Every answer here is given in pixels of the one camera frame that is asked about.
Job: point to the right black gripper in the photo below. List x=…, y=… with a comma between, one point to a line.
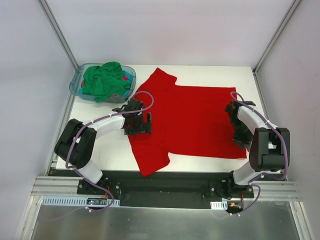
x=241, y=135

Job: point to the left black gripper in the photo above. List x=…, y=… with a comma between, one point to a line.
x=139, y=127

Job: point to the red t shirt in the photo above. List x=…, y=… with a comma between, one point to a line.
x=185, y=120

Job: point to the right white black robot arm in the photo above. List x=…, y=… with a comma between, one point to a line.
x=268, y=145

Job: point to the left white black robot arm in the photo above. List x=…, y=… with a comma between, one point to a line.
x=76, y=143

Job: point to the grey t shirt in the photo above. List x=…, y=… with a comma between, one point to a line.
x=115, y=98

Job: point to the green t shirt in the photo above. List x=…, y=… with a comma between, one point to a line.
x=105, y=80

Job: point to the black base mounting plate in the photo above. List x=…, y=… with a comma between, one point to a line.
x=182, y=190

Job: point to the clear blue plastic basket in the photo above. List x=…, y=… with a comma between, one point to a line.
x=77, y=80

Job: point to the right white slotted cable duct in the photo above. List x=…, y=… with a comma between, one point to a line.
x=219, y=205

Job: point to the white slotted cable duct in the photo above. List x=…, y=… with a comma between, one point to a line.
x=219, y=205
x=71, y=201

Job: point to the right aluminium frame post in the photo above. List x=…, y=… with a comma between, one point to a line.
x=277, y=34

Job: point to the aluminium frame post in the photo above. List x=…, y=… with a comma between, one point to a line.
x=277, y=34
x=58, y=32

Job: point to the aluminium front rail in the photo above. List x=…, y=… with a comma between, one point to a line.
x=55, y=186

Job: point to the left white slotted cable duct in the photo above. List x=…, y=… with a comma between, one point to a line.
x=71, y=201

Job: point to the left aluminium frame post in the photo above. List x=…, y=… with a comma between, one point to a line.
x=58, y=32

